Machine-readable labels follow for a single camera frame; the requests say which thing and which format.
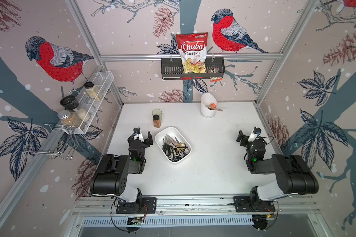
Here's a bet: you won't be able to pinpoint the white plastic storage box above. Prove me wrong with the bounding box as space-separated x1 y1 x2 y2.
155 127 192 165

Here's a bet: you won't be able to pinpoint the small black scissors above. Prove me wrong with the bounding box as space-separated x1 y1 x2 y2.
162 136 173 160

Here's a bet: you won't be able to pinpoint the cream handled kitchen scissors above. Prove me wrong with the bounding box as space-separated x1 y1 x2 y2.
166 135 184 155

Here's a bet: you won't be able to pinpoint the black yellow handled scissors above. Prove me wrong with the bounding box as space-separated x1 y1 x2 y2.
175 137 187 152

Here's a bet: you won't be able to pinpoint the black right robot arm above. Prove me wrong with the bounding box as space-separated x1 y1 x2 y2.
233 127 319 213

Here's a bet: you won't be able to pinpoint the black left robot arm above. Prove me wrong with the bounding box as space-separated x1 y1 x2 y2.
90 127 157 214

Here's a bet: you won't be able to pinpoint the red sweet pepper spice bottle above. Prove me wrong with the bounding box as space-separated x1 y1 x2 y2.
153 114 161 128

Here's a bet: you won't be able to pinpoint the green glass cup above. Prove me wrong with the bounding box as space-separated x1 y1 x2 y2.
152 109 162 119

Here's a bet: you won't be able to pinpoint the wooden spoon in cup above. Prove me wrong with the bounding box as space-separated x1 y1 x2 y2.
206 106 223 112

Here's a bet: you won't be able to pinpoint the white utensil holder cup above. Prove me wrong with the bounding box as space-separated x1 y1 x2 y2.
200 93 217 118

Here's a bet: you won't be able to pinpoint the spice jar black lid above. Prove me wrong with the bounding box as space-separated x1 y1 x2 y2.
84 82 102 102

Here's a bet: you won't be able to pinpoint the small snack packet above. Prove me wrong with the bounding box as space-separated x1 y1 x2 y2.
209 66 223 83

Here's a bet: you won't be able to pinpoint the black pepper grinder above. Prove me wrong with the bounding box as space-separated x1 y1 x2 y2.
60 95 91 122

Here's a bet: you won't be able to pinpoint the spice jar silver lid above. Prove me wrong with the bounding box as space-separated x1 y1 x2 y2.
57 110 82 127

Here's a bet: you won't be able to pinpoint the red chuba cassava chips bag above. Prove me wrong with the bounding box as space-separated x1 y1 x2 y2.
176 33 208 74

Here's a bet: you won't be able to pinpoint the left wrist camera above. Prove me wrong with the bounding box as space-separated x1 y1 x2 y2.
133 130 144 143

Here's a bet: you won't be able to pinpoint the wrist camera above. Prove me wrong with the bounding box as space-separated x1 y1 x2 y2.
133 130 144 143
248 127 262 142

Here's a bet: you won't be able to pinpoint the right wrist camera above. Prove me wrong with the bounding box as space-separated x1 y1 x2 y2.
248 127 262 142

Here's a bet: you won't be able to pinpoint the black handled long scissors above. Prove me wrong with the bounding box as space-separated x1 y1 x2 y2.
165 151 187 162

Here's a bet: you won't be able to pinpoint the white wire spice rack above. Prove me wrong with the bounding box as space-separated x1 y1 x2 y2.
74 71 114 135

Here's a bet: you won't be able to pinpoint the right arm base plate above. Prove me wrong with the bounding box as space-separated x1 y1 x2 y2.
233 196 276 213

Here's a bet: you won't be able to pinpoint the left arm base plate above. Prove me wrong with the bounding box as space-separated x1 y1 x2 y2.
116 197 157 214

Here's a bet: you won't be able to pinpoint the black wall basket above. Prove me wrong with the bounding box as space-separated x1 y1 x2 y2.
161 58 225 80

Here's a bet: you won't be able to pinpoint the wire wall rack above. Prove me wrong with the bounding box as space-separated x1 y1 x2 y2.
22 123 79 161

